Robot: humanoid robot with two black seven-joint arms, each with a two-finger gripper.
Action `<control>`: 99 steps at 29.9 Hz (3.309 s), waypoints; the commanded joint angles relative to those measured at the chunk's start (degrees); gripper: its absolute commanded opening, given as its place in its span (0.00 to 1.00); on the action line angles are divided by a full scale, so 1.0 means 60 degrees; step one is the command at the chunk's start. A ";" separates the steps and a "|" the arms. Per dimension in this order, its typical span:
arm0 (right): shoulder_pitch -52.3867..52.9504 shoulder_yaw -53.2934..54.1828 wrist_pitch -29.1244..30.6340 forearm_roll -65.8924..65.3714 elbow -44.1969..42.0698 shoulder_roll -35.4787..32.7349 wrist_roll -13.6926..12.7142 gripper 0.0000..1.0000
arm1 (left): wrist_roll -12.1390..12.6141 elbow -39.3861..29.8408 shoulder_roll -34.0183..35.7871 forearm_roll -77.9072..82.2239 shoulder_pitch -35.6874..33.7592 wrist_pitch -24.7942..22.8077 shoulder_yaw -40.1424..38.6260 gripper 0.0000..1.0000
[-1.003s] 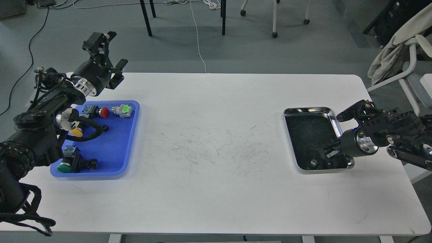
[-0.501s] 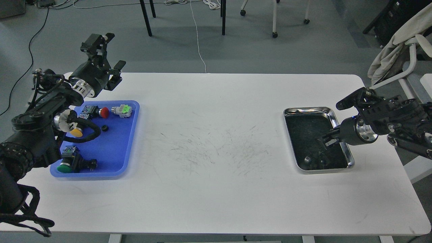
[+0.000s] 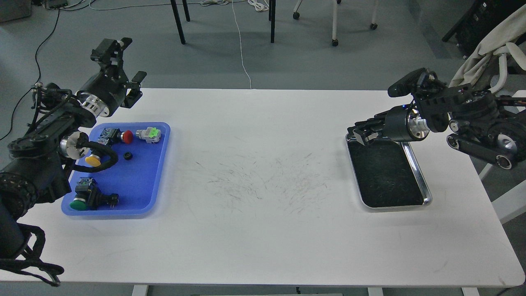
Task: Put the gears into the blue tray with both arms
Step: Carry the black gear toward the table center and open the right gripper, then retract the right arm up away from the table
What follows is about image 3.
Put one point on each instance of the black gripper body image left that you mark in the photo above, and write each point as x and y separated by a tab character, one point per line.
104	92

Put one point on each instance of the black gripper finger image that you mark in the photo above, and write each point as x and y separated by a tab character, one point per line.
366	136
133	89
109	55
375	124

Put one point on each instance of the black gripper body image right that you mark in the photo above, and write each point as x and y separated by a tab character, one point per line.
403	124

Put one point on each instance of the small black gear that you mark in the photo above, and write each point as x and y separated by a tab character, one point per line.
127	155

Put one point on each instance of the grey green connector part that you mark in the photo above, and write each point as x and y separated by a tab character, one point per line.
151	135

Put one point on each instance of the metal tray with black mat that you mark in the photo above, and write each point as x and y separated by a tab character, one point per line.
388	175

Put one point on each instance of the blue plastic tray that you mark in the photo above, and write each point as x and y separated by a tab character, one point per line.
136	180

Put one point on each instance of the white chair with beige cloth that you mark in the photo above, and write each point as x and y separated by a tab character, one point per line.
499	42

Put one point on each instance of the white rolling chair base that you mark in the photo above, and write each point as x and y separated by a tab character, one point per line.
335	4

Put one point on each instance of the black table legs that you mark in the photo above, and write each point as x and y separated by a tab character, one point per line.
215	20

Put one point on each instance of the red push button switch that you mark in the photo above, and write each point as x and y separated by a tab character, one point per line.
110	136

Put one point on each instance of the yellow push button switch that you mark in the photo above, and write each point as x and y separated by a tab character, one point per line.
93	160

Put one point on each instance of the green push button switch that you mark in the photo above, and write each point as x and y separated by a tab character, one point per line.
90	197

